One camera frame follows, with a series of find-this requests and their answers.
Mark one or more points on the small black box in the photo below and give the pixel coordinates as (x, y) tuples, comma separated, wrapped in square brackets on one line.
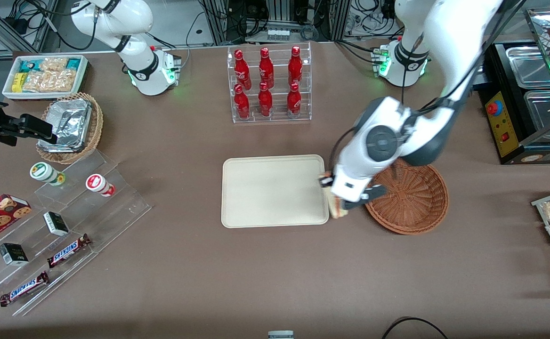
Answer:
[(12, 254), (56, 223)]

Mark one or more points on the red cola bottle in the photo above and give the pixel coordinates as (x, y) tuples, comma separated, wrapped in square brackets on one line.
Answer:
[(241, 103), (295, 66), (242, 70), (294, 101), (266, 68), (265, 101)]

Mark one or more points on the green capped drink bottle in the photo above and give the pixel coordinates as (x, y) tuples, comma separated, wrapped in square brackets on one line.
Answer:
[(44, 172)]

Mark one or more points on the light wicker basket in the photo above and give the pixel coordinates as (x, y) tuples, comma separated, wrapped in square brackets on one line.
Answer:
[(97, 127)]

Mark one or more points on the small white grey box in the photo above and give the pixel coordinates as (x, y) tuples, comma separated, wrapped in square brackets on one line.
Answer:
[(280, 335)]

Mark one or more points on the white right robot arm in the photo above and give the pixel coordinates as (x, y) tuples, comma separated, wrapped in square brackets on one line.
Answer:
[(133, 47)]

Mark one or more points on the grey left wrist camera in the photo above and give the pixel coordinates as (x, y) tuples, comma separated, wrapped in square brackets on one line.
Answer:
[(375, 193)]

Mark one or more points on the steel warmer pan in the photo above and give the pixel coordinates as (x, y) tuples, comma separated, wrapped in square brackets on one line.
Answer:
[(545, 113), (529, 66)]

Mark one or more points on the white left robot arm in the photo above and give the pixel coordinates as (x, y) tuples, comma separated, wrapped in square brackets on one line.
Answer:
[(449, 56)]

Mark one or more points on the clear acrylic bottle rack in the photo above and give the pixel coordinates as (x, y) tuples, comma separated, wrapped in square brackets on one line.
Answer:
[(230, 115)]

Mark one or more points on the snickers chocolate bar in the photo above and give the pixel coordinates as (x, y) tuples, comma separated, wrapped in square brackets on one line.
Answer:
[(68, 251), (23, 288)]

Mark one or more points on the yellow snack pack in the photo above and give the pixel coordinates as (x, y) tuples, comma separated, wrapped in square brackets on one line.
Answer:
[(18, 82)]

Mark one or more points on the aluminium frame profile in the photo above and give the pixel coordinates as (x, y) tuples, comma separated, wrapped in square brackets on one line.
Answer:
[(25, 26)]

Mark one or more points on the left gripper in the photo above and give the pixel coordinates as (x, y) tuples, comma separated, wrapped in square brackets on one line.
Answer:
[(325, 181)]

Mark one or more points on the round brown wicker basket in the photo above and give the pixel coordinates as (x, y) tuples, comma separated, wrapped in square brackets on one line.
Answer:
[(411, 202)]

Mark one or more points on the black hot food warmer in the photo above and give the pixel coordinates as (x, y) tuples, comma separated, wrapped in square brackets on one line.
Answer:
[(503, 127)]

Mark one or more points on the triangular sandwich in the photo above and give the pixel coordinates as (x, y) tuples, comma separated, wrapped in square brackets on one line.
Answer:
[(337, 209)]

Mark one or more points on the silver foil container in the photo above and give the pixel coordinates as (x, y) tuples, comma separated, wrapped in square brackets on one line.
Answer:
[(70, 122)]

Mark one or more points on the large clear cracker bag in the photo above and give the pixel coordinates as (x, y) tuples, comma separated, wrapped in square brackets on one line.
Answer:
[(51, 81)]

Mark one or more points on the clear acrylic stepped display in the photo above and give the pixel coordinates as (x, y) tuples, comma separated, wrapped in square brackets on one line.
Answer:
[(115, 207)]

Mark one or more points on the white power strip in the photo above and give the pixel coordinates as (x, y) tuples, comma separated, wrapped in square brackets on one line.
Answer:
[(279, 34)]

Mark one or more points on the small clear cracker bag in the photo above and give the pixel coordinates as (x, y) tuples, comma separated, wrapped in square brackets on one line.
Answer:
[(53, 64)]

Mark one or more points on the white rectangular snack bin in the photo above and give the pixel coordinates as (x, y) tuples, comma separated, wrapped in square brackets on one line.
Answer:
[(7, 92)]

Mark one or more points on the beige plastic tray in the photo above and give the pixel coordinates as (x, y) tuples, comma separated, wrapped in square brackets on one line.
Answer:
[(275, 190)]

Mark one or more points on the teal snack pack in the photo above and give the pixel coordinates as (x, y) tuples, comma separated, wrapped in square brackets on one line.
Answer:
[(74, 63), (28, 66)]

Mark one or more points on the red capped drink bottle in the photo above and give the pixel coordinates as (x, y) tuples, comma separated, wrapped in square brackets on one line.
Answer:
[(98, 184)]

